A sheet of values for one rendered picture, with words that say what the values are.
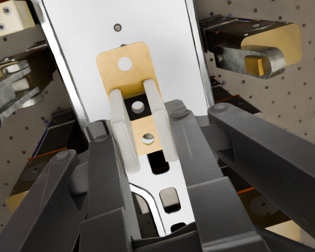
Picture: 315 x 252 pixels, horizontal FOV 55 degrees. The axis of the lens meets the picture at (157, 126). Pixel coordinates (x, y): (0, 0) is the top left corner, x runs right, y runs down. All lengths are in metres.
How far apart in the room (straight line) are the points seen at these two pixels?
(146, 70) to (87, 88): 0.27
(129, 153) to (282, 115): 0.81
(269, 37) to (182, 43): 0.12
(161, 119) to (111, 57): 0.08
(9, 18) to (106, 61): 0.22
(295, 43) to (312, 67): 0.45
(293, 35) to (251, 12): 0.36
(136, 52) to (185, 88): 0.29
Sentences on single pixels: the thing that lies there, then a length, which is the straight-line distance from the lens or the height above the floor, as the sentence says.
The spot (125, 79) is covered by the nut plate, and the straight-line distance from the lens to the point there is 0.22.
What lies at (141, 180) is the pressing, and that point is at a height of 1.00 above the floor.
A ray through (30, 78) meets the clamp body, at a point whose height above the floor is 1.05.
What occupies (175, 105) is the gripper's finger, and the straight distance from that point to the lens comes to 0.17.
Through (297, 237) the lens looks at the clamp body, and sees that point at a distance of 0.67.
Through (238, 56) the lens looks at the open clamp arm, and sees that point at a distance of 0.45.
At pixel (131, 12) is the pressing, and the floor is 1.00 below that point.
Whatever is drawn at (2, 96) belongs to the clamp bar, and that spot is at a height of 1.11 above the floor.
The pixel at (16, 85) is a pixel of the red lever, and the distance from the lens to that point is 0.42.
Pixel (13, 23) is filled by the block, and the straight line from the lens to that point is 0.42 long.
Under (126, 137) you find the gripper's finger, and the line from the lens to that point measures 0.15.
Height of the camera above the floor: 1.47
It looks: 67 degrees down
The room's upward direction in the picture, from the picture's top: 160 degrees clockwise
